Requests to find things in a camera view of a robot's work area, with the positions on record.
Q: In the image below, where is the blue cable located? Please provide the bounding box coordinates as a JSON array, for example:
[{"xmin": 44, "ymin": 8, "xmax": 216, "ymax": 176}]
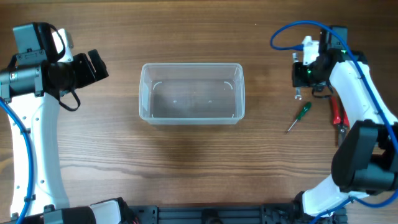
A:
[
  {"xmin": 0, "ymin": 98, "xmax": 35, "ymax": 224},
  {"xmin": 269, "ymin": 20, "xmax": 398, "ymax": 224}
]

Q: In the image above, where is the green handled screwdriver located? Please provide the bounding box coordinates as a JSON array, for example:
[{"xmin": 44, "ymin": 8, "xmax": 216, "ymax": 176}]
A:
[{"xmin": 285, "ymin": 102, "xmax": 312, "ymax": 134}]

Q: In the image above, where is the left blue cable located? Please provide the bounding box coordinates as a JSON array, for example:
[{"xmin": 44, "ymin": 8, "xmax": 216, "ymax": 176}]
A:
[{"xmin": 0, "ymin": 98, "xmax": 35, "ymax": 224}]

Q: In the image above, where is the clear plastic container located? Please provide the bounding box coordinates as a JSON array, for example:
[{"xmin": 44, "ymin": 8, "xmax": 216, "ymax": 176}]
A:
[{"xmin": 139, "ymin": 63, "xmax": 246, "ymax": 125}]

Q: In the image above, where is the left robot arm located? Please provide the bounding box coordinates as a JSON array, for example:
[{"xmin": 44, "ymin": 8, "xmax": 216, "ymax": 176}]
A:
[{"xmin": 1, "ymin": 22, "xmax": 134, "ymax": 223}]

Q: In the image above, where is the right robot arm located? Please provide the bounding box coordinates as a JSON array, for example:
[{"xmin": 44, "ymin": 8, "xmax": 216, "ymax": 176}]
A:
[{"xmin": 292, "ymin": 25, "xmax": 397, "ymax": 223}]

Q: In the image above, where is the silver combination wrench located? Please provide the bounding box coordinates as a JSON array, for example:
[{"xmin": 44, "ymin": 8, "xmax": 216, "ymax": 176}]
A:
[{"xmin": 292, "ymin": 52, "xmax": 302, "ymax": 100}]

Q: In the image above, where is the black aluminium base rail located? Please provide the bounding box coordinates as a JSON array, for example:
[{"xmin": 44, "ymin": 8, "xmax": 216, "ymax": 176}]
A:
[{"xmin": 129, "ymin": 203, "xmax": 314, "ymax": 224}]

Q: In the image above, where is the right blue cable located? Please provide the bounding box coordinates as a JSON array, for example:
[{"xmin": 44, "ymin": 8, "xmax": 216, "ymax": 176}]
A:
[{"xmin": 269, "ymin": 20, "xmax": 398, "ymax": 224}]

